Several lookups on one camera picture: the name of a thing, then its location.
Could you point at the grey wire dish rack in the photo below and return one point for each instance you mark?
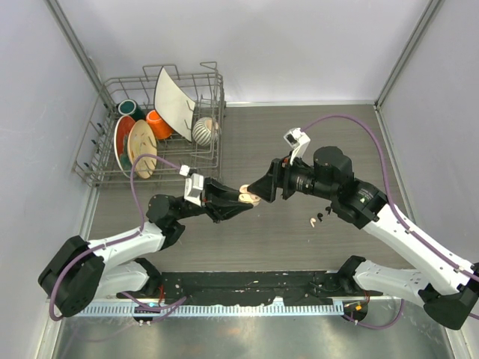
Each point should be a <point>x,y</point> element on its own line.
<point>95,161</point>

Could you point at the beige speckled round plate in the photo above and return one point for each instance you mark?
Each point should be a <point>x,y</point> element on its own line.
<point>141,140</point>

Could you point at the striped black white cup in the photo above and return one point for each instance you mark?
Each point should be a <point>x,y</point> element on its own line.
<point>205,131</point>

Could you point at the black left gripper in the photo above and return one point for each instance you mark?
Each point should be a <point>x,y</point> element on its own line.
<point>214,199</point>

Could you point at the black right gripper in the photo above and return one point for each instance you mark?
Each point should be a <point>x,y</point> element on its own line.
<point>279,174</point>

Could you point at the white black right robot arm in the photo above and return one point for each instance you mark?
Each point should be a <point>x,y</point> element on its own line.
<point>447,295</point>

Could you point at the red green round plate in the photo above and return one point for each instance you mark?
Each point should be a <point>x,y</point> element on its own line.
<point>123,128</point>

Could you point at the orange mug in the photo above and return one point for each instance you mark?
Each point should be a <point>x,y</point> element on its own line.
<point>160,128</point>

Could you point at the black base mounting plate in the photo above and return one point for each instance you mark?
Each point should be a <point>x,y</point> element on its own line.
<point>251,288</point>

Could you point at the white square plate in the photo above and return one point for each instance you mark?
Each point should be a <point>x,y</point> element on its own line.
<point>173,105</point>

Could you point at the white slotted cable duct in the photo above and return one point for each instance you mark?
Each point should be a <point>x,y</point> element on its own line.
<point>276,308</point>

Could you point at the beige earbud charging case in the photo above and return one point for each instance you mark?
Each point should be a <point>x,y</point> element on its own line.
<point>246,197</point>

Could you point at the dark green mug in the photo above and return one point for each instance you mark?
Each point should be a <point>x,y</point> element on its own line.
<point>130,107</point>

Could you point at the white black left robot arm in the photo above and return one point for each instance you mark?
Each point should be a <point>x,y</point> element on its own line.
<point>82,271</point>

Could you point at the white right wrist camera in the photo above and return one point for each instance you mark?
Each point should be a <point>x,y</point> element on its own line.
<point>298,142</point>

